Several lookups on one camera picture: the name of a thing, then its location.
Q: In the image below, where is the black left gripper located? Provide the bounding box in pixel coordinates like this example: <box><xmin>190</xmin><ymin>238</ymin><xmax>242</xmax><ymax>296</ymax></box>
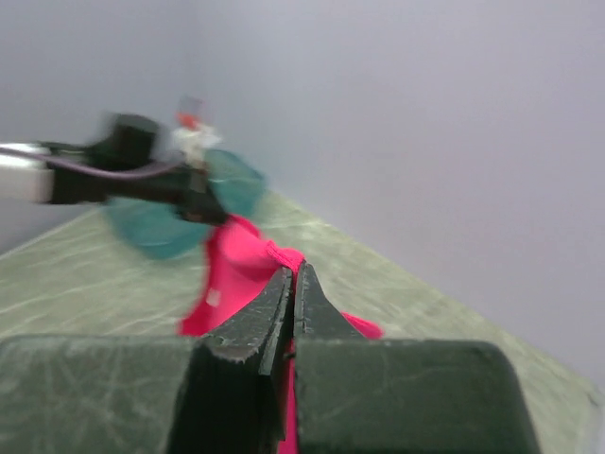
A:
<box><xmin>155</xmin><ymin>166</ymin><xmax>228</xmax><ymax>225</ymax></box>

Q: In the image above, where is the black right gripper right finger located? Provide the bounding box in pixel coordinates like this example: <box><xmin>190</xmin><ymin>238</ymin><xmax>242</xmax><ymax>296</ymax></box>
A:
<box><xmin>294</xmin><ymin>264</ymin><xmax>541</xmax><ymax>453</ymax></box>

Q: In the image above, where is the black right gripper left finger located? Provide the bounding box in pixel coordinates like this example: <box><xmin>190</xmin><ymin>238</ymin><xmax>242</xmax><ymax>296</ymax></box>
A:
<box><xmin>1</xmin><ymin>269</ymin><xmax>293</xmax><ymax>453</ymax></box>

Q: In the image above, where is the red t shirt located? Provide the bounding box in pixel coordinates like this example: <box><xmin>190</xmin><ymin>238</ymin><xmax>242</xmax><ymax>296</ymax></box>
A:
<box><xmin>178</xmin><ymin>213</ymin><xmax>385</xmax><ymax>454</ymax></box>

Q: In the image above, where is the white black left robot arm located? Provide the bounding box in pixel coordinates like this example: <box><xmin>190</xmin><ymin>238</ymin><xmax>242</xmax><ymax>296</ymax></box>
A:
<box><xmin>1</xmin><ymin>113</ymin><xmax>228</xmax><ymax>225</ymax></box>

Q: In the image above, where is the teal translucent plastic bin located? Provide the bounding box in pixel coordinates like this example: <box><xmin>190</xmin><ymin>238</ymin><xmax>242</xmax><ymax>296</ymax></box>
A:
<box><xmin>104</xmin><ymin>148</ymin><xmax>267</xmax><ymax>259</ymax></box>

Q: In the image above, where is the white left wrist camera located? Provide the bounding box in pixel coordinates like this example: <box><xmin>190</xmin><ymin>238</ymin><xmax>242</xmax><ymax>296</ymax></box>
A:
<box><xmin>172</xmin><ymin>96</ymin><xmax>223</xmax><ymax>169</ymax></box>

